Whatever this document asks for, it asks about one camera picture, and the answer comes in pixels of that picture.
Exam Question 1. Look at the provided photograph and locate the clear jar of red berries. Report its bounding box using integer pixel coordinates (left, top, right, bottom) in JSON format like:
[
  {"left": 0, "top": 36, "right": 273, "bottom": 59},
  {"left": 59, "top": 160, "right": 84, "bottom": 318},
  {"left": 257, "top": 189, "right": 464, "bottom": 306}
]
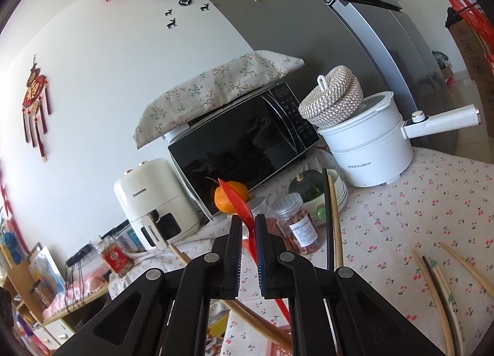
[{"left": 245, "top": 196, "right": 271, "bottom": 225}]

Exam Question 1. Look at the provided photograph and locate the grey refrigerator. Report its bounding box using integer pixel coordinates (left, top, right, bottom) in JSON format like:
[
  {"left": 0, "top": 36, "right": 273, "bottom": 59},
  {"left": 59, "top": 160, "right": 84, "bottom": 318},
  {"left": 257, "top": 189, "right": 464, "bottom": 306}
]
[{"left": 191, "top": 0, "right": 464, "bottom": 171}]

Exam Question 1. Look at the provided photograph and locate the cherry print tablecloth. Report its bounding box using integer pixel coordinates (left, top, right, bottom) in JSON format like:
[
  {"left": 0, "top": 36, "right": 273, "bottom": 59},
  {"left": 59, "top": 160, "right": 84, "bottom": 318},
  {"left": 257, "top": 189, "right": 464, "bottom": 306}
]
[{"left": 170, "top": 144, "right": 494, "bottom": 356}]

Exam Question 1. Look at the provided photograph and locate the woven lidded basket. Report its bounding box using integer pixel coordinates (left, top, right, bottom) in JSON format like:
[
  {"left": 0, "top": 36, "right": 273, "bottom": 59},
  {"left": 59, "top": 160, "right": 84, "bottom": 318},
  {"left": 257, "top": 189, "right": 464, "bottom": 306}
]
[{"left": 298, "top": 66, "right": 364, "bottom": 129}]

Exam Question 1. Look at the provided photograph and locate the white electric cooking pot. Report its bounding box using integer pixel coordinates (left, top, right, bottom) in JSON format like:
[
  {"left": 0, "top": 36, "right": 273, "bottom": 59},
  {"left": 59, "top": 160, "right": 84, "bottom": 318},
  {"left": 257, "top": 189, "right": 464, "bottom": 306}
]
[{"left": 317, "top": 91, "right": 481, "bottom": 188}]

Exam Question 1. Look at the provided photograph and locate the red plastic spoon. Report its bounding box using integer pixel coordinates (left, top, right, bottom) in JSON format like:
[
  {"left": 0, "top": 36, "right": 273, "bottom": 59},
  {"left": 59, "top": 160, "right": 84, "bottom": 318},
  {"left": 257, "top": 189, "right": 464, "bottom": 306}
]
[{"left": 217, "top": 178, "right": 291, "bottom": 328}]

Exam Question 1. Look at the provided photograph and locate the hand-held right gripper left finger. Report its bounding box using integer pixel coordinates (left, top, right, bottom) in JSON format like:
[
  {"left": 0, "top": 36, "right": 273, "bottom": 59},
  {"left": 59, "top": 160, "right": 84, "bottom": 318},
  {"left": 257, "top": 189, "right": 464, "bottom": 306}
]
[{"left": 50, "top": 215, "right": 245, "bottom": 356}]

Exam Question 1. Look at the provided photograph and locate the brown cardboard box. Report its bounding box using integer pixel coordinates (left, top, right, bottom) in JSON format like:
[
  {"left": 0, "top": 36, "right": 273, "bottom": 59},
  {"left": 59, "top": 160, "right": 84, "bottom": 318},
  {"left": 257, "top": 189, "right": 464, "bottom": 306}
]
[{"left": 450, "top": 16, "right": 494, "bottom": 82}]

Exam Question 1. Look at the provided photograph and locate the black microwave oven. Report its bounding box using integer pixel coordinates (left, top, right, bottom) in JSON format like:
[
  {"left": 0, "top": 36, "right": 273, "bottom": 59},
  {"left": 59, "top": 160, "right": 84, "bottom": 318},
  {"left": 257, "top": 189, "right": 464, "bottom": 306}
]
[{"left": 167, "top": 82, "right": 321, "bottom": 218}]

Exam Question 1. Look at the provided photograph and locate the orange fruit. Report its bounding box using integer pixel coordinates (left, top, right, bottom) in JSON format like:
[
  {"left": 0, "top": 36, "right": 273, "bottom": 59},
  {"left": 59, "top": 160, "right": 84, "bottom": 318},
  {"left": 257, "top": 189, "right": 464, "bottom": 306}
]
[{"left": 214, "top": 180, "right": 248, "bottom": 213}]

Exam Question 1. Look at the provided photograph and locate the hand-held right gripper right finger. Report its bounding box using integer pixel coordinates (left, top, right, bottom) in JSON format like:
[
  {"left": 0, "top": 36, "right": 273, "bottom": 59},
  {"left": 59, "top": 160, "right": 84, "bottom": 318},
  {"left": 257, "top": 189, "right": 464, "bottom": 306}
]
[{"left": 255, "top": 214, "right": 448, "bottom": 356}]

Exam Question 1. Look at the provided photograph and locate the clear glass container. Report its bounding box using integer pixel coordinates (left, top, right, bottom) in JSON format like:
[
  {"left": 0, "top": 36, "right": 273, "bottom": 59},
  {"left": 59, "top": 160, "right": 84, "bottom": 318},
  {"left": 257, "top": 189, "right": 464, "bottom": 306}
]
[{"left": 116, "top": 225, "right": 145, "bottom": 252}]

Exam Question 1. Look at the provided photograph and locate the cream air fryer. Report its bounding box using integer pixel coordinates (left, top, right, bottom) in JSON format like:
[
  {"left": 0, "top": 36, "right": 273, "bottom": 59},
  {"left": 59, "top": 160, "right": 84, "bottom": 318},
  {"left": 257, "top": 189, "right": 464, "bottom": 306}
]
[{"left": 114, "top": 158, "right": 201, "bottom": 252}]

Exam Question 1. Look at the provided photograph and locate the wooden shelf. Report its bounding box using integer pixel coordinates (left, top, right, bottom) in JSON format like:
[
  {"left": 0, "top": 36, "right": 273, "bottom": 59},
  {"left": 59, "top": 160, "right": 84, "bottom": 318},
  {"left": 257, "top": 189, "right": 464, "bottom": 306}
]
[{"left": 0, "top": 256, "right": 112, "bottom": 356}]

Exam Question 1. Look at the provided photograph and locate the wooden chopstick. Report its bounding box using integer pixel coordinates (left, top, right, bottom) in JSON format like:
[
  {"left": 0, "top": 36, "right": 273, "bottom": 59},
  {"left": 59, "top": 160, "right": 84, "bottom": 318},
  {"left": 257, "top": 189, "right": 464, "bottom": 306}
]
[
  {"left": 440, "top": 242, "right": 494, "bottom": 291},
  {"left": 428, "top": 258, "right": 464, "bottom": 345},
  {"left": 327, "top": 174, "right": 345, "bottom": 269},
  {"left": 170, "top": 243, "right": 293, "bottom": 345}
]

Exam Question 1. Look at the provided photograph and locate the red label jar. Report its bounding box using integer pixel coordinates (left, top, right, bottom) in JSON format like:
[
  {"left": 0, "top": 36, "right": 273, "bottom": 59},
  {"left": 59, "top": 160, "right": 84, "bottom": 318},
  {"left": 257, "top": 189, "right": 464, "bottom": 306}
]
[{"left": 94, "top": 236, "right": 135, "bottom": 279}]

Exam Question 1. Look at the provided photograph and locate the red knot wall ornament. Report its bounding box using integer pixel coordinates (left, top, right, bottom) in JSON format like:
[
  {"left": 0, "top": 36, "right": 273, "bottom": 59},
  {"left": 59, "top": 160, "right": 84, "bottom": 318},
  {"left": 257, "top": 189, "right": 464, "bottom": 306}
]
[{"left": 21, "top": 55, "right": 52, "bottom": 164}]

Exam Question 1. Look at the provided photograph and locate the dark green squash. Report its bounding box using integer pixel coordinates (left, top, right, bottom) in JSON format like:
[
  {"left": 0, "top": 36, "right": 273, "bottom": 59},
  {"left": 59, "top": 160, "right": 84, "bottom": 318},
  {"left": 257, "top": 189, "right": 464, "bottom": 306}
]
[{"left": 288, "top": 171, "right": 325, "bottom": 202}]

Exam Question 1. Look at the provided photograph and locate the clear labelled spice jar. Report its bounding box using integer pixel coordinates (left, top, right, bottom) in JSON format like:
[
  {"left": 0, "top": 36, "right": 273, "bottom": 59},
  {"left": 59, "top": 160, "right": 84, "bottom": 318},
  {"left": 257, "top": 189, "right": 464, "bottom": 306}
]
[{"left": 270, "top": 193, "right": 321, "bottom": 254}]

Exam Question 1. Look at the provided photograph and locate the red plastic bag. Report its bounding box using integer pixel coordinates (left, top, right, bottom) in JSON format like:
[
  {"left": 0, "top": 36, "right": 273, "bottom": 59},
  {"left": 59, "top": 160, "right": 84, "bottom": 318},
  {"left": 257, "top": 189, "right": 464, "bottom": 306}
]
[{"left": 442, "top": 0, "right": 494, "bottom": 67}]

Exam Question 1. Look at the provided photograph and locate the floral cloth cover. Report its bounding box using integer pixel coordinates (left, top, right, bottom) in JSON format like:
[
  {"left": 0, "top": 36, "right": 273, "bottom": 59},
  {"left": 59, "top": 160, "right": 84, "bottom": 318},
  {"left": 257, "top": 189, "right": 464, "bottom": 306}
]
[{"left": 132, "top": 50, "right": 304, "bottom": 150}]

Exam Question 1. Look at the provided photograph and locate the white ceramic pot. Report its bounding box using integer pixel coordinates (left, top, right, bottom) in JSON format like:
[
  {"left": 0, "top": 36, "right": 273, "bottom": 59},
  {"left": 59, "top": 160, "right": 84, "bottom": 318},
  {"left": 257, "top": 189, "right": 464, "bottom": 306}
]
[{"left": 305, "top": 170, "right": 349, "bottom": 225}]

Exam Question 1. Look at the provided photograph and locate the small-flower print cloth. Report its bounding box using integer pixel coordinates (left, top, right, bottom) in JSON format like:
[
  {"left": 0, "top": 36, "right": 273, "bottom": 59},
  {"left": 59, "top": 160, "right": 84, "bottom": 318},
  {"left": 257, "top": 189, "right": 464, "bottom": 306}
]
[{"left": 108, "top": 217, "right": 232, "bottom": 303}]

